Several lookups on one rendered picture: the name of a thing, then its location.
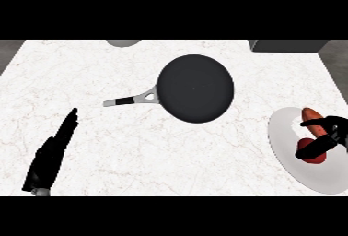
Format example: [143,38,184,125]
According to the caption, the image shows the red tomato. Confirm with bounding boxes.
[296,137,327,165]

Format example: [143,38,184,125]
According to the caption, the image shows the dark grey box appliance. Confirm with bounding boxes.
[248,40,332,54]

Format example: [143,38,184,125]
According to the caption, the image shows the grey round object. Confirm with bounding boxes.
[105,40,143,48]

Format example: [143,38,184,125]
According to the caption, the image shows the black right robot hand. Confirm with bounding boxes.
[293,115,348,160]

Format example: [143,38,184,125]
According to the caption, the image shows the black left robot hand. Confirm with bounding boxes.
[21,107,80,194]

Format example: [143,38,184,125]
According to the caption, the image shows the white plate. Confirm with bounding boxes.
[267,106,348,195]

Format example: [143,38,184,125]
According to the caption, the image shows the dark grey frying pan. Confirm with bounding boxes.
[102,53,234,124]

